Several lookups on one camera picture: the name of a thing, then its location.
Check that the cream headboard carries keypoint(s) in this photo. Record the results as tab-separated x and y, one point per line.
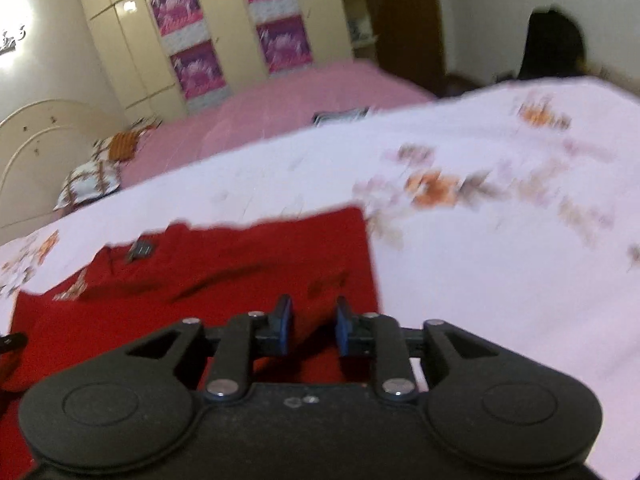
45	145

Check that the pink bedspread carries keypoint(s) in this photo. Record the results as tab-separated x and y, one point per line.
280	105

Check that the brown wooden door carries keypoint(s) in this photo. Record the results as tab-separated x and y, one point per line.
400	20

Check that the wall lamp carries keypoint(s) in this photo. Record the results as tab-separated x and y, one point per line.
10	40

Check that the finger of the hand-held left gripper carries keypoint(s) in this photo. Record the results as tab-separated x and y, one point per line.
12	342

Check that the red garment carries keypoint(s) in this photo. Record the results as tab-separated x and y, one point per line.
225	260

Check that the orange striped pillow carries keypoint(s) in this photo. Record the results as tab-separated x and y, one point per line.
122	144

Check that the white floral bedsheet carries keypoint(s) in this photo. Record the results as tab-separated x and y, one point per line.
500	270

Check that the cream wardrobe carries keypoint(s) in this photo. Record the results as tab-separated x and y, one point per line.
120	40

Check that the black backpack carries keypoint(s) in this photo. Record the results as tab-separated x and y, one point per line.
550	45

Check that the dark striped folded cloth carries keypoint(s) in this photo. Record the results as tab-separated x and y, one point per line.
340	116

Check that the cream corner shelf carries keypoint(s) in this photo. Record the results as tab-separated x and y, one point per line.
357	15

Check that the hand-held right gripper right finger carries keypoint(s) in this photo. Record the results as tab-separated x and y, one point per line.
344	330

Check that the white patterned pillow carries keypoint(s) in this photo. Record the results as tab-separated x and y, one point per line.
87	185

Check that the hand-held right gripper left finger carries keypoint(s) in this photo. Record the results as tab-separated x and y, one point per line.
284	327

